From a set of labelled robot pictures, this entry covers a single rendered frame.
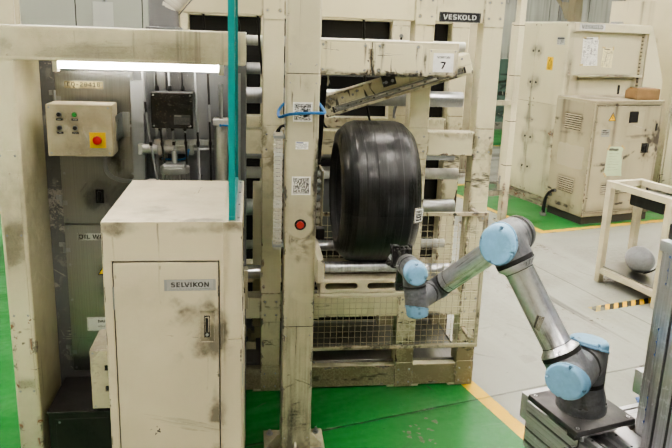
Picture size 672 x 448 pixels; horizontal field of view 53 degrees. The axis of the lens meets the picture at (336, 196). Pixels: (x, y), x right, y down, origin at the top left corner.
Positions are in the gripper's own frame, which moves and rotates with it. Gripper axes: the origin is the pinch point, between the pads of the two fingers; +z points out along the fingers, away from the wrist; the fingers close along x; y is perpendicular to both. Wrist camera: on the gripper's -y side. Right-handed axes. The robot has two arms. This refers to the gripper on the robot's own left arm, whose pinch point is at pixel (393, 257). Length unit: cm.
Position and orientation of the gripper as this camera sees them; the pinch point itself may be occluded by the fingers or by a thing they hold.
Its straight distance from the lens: 251.3
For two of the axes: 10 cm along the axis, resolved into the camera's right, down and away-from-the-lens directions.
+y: 0.2, -9.9, -1.2
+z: -1.3, -1.2, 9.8
